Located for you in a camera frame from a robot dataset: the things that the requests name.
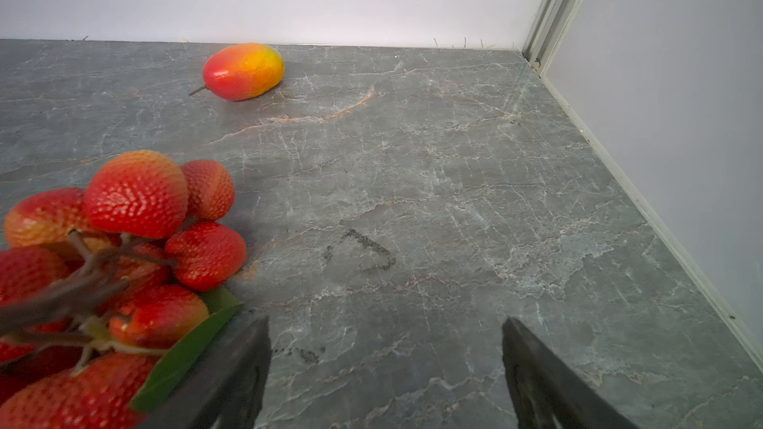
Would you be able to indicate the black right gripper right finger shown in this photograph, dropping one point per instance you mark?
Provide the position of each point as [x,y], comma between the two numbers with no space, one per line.
[545,392]

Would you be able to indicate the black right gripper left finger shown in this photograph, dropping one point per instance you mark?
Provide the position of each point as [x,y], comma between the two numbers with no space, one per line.
[228,391]

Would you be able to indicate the red fake strawberry bunch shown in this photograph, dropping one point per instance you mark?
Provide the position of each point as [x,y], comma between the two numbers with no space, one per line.
[101,285]

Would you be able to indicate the red yellow fake mango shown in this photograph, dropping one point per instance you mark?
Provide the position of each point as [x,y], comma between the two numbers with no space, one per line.
[242,72]

